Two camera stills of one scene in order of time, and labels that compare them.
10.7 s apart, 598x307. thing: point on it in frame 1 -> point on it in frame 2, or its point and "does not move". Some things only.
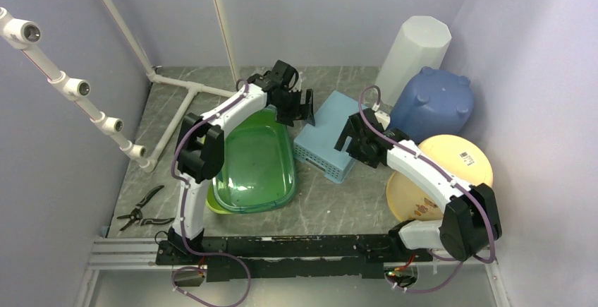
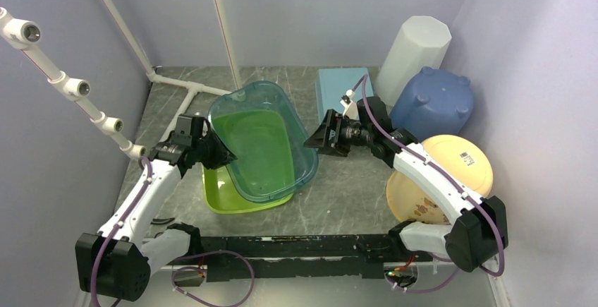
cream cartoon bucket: [414, 198] does not move
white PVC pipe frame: [26, 32] does not move
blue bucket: [430, 104] does not move
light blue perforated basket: [315, 145] -> [332, 85]
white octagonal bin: [422, 42] does not move
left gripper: [304, 111] -> [223, 155]
